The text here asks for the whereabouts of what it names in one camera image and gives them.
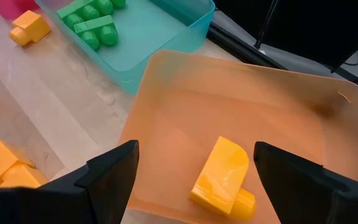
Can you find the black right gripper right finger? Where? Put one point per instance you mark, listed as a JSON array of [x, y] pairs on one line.
[[315, 199]]

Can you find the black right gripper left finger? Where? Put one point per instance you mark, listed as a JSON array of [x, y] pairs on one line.
[[73, 202]]

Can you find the small yellow toy block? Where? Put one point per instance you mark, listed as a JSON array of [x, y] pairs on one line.
[[33, 26], [219, 174]]

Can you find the short green toy block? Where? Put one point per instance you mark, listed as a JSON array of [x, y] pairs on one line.
[[95, 25]]

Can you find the long green toy block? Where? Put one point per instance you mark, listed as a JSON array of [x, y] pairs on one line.
[[87, 13]]

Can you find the translucent red plastic bin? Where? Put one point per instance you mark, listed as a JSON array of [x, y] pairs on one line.
[[5, 7]]

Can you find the translucent orange plastic bin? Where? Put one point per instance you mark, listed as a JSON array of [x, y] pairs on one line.
[[197, 109]]

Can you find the black room divider panel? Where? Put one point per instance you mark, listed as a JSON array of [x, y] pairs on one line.
[[306, 28]]

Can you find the translucent teal plastic bin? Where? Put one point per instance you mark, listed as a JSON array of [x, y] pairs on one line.
[[148, 37]]

